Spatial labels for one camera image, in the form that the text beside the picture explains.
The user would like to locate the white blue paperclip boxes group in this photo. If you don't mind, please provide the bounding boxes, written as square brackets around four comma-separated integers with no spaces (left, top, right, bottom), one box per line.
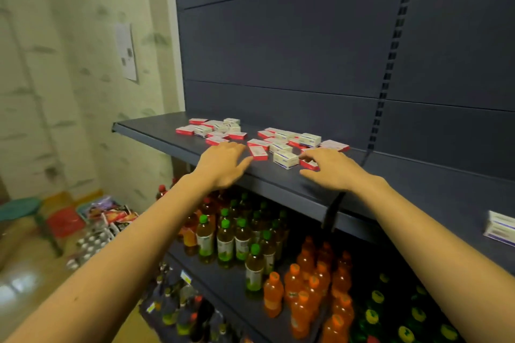
[484,210,515,248]

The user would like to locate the group of yellow-capped green bottles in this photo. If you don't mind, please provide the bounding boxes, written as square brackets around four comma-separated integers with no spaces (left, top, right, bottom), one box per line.
[350,272,464,343]

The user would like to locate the person's left forearm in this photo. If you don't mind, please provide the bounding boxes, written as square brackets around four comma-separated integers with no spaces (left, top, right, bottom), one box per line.
[4,171,220,343]

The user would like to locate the group of dark glass bottles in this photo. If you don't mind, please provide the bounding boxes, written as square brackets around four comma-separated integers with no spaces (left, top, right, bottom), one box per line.
[149,262,242,343]

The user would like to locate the red plastic basin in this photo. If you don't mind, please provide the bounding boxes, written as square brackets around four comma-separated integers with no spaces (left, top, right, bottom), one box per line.
[47,206,86,238]

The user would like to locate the person's right forearm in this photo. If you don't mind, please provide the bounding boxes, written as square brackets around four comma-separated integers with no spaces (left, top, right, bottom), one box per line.
[356,175,515,343]

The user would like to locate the red and white boxes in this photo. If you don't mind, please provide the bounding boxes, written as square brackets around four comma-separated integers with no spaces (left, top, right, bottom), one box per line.
[175,117,351,173]

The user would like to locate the pack of white-capped bottles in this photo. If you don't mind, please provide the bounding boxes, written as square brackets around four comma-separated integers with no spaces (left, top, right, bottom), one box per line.
[65,222,117,272]

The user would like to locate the group of orange soda bottles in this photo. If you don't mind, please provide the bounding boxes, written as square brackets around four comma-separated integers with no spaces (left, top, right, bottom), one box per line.
[263,236,356,343]

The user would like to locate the person's right hand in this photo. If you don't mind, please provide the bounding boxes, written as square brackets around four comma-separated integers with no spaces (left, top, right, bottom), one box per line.
[298,147,377,193]

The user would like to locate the group of green-capped tea bottles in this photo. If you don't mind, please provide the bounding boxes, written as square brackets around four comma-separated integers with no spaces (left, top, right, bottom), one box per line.
[196,192,290,293]

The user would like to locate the dark grey metal shelf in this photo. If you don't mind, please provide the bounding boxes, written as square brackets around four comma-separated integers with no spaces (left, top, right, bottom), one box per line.
[112,0,515,343]

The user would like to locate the group of red-capped amber bottles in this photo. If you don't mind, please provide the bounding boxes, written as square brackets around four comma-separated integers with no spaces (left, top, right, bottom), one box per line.
[156,177,218,247]

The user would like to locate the green round stool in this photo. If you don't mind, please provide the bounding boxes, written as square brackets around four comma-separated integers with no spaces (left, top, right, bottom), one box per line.
[0,197,64,258]

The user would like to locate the person's left hand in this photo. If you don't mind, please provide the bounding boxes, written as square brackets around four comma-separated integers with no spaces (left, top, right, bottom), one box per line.
[192,141,254,191]

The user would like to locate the white paper wall notice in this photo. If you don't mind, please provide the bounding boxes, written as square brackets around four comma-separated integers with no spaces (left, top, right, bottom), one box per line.
[114,23,138,82]

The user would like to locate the basket of snack packets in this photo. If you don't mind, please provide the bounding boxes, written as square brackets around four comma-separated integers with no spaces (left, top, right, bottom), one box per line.
[76,195,139,232]

